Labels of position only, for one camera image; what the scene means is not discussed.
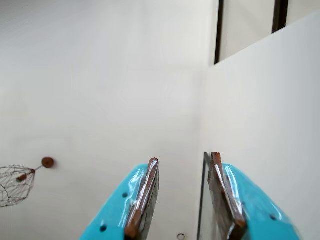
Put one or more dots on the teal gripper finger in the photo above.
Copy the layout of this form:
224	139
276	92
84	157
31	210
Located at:
255	212
112	205

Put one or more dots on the small round ceiling fixture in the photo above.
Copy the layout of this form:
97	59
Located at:
180	236

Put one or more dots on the dark window frame post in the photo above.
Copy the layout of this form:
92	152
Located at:
280	15
219	30

